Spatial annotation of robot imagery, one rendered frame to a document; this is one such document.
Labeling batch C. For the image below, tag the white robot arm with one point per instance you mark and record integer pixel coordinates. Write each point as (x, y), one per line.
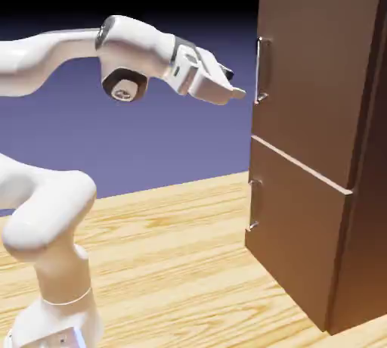
(133, 45)

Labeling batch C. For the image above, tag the tall brown cabinet door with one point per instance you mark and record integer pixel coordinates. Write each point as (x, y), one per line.
(311, 90)

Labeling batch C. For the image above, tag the short brown cabinet door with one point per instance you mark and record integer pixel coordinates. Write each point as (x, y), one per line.
(296, 218)

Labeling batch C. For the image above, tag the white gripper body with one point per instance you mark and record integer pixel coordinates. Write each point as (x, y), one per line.
(208, 81)

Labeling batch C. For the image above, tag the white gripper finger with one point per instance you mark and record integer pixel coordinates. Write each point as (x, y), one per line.
(227, 72)
(239, 92)

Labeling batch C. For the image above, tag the brown wooden cabinet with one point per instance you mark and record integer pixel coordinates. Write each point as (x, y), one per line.
(320, 154)

